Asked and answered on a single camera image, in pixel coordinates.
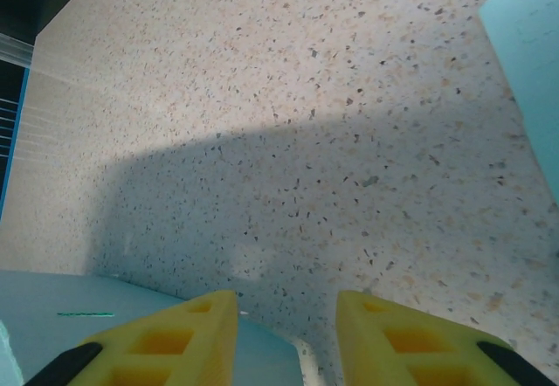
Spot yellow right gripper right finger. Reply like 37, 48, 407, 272
335, 289, 556, 386

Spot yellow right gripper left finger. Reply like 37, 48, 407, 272
25, 289, 239, 386

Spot blue table edge strip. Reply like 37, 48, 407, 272
0, 65, 32, 221

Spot aluminium frame post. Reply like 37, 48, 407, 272
0, 33, 35, 67

